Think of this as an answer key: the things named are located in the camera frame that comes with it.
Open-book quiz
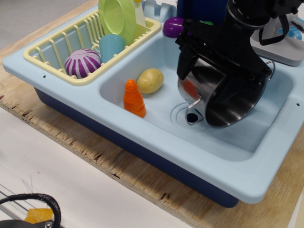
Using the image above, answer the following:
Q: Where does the green plate behind faucet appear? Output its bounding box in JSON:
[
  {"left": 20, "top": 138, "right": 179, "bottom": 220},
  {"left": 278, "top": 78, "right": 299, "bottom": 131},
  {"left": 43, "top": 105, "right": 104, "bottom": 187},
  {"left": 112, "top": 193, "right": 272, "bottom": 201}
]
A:
[{"left": 199, "top": 20, "right": 214, "bottom": 26}]

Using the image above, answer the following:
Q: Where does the green plastic plate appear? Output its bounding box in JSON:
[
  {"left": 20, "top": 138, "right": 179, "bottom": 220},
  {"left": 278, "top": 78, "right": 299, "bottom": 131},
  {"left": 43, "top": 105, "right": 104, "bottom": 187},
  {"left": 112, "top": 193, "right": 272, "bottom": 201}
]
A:
[{"left": 98, "top": 0, "right": 136, "bottom": 45}]

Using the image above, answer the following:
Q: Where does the yellow tape piece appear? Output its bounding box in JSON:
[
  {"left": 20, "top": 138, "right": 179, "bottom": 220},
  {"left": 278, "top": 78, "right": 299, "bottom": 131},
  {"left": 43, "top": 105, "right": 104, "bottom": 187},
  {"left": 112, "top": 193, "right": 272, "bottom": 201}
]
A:
[{"left": 24, "top": 208, "right": 54, "bottom": 224}]

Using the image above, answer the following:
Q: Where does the black braided cable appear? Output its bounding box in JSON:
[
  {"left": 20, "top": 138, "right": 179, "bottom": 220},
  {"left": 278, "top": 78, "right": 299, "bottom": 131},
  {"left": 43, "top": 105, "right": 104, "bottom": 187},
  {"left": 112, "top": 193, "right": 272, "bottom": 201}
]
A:
[{"left": 0, "top": 193, "right": 62, "bottom": 228}]

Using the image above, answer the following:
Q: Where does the purple striped toy bowl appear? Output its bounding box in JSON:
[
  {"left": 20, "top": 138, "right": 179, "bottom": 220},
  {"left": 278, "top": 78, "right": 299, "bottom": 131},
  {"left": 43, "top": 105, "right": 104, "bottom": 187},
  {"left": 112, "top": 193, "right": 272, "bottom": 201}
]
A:
[{"left": 64, "top": 48, "right": 101, "bottom": 79}]

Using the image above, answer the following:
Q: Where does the yellow toy potato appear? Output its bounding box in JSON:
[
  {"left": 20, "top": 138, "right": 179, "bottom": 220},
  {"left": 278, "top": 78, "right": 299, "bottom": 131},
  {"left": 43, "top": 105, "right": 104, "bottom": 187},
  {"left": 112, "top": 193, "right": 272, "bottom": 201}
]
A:
[{"left": 137, "top": 68, "right": 164, "bottom": 94}]

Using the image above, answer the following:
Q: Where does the stainless steel pot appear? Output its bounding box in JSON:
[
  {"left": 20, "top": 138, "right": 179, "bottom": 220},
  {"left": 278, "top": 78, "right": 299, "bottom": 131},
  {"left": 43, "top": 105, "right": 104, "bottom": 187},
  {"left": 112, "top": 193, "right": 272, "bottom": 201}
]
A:
[{"left": 178, "top": 59, "right": 275, "bottom": 128}]

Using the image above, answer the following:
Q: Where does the grey toy faucet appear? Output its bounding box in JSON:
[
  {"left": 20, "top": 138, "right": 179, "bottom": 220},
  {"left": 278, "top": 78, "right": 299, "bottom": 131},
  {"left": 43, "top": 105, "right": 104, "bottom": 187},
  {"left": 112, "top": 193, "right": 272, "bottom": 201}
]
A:
[{"left": 250, "top": 14, "right": 304, "bottom": 66}]

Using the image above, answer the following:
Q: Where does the light blue toy sink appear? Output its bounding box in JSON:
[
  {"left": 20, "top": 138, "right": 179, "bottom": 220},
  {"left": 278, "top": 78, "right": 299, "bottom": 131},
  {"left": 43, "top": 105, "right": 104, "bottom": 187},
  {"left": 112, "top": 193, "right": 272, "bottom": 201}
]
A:
[{"left": 2, "top": 0, "right": 303, "bottom": 209}]

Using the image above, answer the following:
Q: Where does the plywood board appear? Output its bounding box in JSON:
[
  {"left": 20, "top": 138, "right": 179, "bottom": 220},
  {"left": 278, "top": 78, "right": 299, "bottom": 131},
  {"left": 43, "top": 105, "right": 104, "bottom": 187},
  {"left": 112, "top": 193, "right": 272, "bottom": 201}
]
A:
[{"left": 0, "top": 0, "right": 304, "bottom": 228}]

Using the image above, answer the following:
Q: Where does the light blue plastic cup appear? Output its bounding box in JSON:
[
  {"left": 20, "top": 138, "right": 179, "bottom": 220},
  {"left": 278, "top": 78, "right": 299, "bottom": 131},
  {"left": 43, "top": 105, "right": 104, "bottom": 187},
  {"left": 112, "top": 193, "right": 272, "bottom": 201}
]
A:
[{"left": 99, "top": 34, "right": 125, "bottom": 63}]

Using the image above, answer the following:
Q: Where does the orange toy carrot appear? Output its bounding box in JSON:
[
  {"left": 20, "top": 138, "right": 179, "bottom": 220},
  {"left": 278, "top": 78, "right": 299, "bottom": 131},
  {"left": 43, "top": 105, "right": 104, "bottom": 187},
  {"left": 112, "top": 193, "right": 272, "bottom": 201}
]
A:
[{"left": 123, "top": 79, "right": 146, "bottom": 118}]

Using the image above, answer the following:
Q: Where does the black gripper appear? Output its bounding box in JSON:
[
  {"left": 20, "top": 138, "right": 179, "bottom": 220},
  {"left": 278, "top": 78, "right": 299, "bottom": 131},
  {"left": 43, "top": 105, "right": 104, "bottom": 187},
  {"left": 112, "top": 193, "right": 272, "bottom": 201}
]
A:
[{"left": 175, "top": 0, "right": 273, "bottom": 87}]

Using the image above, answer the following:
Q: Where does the yellow dish drying rack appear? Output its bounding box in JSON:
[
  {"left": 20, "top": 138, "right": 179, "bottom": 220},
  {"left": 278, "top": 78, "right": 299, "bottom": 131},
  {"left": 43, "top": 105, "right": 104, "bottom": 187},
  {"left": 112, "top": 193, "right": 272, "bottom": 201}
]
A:
[{"left": 23, "top": 9, "right": 162, "bottom": 86}]

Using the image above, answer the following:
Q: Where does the white dish in rack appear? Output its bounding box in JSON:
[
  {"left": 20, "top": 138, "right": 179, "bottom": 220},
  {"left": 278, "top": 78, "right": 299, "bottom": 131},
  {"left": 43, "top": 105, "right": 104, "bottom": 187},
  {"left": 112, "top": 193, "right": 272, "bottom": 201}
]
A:
[{"left": 133, "top": 0, "right": 146, "bottom": 27}]

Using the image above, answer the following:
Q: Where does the purple toy eggplant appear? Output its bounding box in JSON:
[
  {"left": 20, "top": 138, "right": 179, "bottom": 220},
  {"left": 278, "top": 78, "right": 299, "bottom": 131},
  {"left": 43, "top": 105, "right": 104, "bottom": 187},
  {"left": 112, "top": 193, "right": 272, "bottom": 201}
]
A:
[{"left": 162, "top": 17, "right": 184, "bottom": 38}]

